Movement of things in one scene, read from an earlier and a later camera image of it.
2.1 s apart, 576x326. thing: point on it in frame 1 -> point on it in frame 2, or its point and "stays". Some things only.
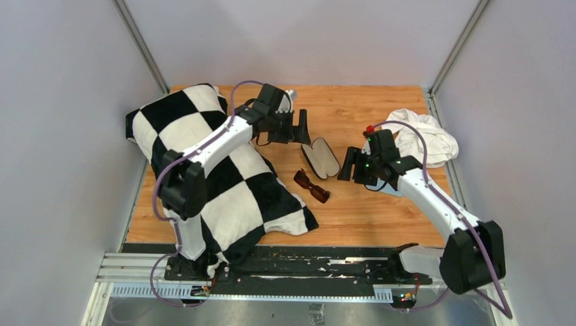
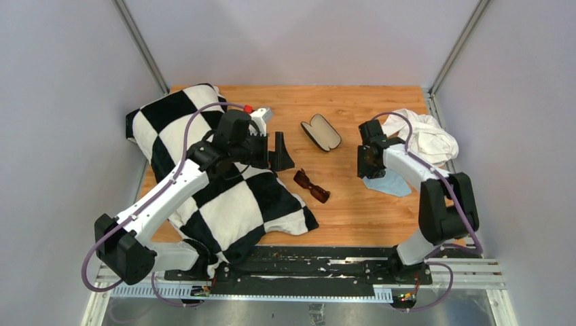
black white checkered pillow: [246, 197] stays
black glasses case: [321, 158] -> [322, 134]
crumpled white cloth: [441, 145] stays
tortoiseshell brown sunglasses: [302, 178] stays
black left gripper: [297, 134] -> [277, 160]
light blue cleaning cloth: [386, 189] stays
